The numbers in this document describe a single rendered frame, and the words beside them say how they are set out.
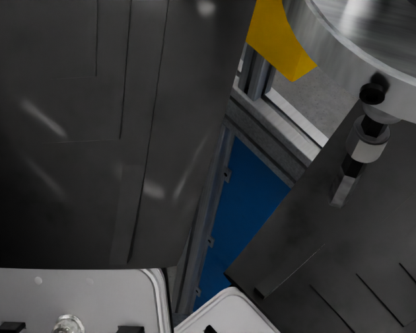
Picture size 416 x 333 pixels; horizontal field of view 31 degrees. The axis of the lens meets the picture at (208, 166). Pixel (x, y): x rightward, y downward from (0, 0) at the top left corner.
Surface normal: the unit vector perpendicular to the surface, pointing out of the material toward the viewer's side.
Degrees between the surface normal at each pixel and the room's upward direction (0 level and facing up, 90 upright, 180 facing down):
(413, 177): 10
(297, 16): 90
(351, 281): 4
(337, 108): 0
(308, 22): 90
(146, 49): 46
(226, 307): 0
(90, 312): 53
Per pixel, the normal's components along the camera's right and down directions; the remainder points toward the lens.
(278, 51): -0.74, 0.51
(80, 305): -0.25, 0.28
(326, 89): 0.11, -0.54
